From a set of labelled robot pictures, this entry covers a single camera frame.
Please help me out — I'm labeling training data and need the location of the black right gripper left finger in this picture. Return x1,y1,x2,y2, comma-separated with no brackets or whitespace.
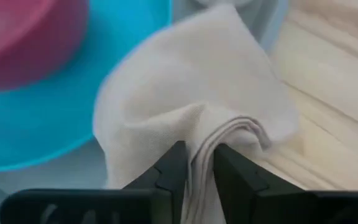
0,140,189,224

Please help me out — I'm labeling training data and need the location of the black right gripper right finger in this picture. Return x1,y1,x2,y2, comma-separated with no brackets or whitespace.
213,143,358,224

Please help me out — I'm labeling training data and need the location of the beige cloth napkin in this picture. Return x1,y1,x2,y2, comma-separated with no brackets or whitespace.
92,4,300,224

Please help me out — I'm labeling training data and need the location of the blue plate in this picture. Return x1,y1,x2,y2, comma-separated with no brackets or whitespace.
0,0,174,174

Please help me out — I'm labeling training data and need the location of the pink bowl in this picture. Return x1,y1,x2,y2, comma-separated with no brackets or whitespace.
0,0,90,93

